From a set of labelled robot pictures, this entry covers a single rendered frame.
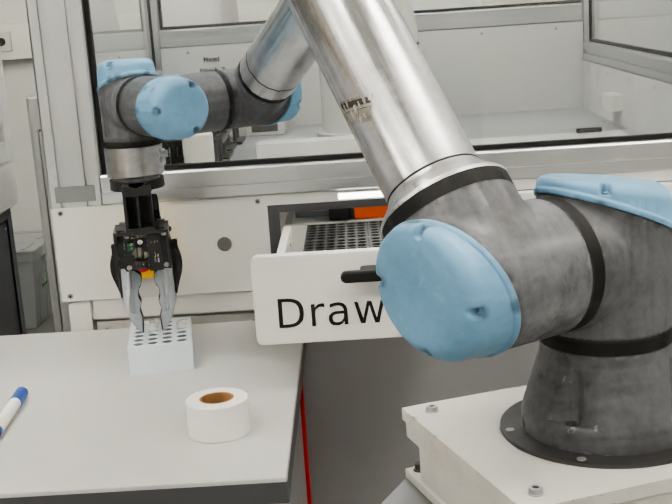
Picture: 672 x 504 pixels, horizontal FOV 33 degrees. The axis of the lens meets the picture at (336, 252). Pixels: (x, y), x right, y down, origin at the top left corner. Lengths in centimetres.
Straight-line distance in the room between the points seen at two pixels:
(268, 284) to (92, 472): 32
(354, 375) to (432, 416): 69
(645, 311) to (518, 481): 18
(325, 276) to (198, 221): 39
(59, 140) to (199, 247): 26
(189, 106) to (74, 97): 38
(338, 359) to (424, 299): 89
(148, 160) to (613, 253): 72
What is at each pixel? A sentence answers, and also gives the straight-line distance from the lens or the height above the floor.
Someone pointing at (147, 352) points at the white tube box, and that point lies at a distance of 151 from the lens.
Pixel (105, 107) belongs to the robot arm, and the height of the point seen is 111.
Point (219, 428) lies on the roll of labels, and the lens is 126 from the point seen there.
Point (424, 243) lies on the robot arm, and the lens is 87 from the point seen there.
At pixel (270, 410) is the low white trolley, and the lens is 134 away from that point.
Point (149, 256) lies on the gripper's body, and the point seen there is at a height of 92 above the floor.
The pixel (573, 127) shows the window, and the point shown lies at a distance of 172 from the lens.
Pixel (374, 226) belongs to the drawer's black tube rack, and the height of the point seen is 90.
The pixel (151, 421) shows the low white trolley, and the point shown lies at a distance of 135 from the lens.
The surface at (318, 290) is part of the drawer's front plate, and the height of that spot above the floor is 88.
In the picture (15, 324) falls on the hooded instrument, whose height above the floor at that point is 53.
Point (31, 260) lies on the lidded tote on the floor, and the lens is 462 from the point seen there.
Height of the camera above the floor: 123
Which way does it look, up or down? 13 degrees down
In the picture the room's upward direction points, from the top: 4 degrees counter-clockwise
